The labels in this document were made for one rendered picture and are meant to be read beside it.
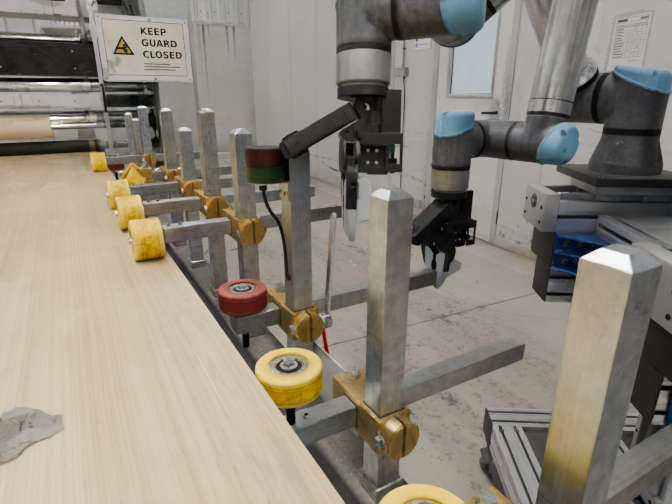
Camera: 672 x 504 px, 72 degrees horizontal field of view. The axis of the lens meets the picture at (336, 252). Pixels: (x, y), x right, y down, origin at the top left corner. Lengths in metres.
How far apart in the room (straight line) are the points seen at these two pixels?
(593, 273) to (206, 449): 0.36
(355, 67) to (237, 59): 9.08
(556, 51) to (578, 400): 0.70
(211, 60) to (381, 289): 9.15
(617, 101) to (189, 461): 1.10
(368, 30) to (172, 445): 0.53
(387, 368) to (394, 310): 0.08
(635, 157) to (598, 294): 0.91
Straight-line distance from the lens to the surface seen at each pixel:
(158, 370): 0.61
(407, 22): 0.66
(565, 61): 0.96
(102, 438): 0.53
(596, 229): 1.23
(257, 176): 0.68
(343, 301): 0.87
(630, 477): 0.64
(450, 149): 0.93
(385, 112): 0.66
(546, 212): 1.18
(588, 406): 0.38
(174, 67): 2.99
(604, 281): 0.34
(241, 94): 9.70
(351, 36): 0.66
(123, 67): 2.94
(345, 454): 0.76
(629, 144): 1.24
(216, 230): 1.00
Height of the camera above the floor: 1.21
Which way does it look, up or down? 19 degrees down
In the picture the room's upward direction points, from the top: straight up
